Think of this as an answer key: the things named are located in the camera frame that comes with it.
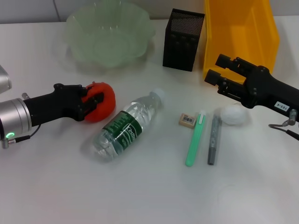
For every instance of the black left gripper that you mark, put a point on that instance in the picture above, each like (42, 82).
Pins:
(58, 102)

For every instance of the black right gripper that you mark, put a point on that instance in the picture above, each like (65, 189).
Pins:
(264, 86)

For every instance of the red-orange toy orange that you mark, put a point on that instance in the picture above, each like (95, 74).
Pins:
(108, 102)

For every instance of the clear green-label water bottle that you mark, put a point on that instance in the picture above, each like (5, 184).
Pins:
(130, 123)

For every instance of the white paper ball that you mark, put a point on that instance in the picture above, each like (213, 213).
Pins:
(233, 115)

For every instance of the grey marker pen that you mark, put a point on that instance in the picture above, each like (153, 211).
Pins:
(213, 140)

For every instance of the green pen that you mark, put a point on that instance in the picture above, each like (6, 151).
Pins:
(195, 140)

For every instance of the black mesh pen holder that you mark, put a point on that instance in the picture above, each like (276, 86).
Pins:
(182, 42)

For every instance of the beige eraser with barcode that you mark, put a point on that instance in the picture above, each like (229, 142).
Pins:
(187, 120)

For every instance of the pale green glass fruit bowl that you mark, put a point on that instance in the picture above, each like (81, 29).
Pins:
(105, 35)

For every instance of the yellow plastic bin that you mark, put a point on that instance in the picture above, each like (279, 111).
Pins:
(243, 30)

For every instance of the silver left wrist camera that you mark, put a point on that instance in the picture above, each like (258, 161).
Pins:
(3, 81)

